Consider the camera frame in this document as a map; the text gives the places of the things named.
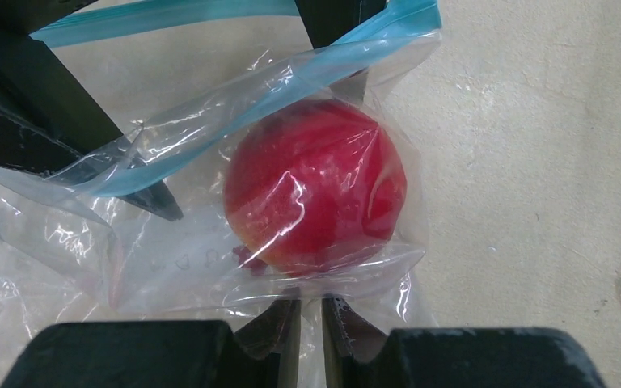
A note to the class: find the clear zip top bag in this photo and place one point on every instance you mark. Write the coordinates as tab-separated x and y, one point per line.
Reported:
147	239

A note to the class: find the red fake tomato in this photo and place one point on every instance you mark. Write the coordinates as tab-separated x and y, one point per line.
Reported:
246	260

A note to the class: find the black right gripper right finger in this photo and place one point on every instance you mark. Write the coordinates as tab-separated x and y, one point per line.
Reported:
358	354

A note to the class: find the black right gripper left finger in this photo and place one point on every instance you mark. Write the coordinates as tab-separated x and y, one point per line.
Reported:
198	353

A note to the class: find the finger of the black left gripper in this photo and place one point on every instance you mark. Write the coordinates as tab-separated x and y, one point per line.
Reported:
48	121
328	20

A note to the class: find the red fake apple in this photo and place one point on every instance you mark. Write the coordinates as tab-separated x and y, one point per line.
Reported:
314	187

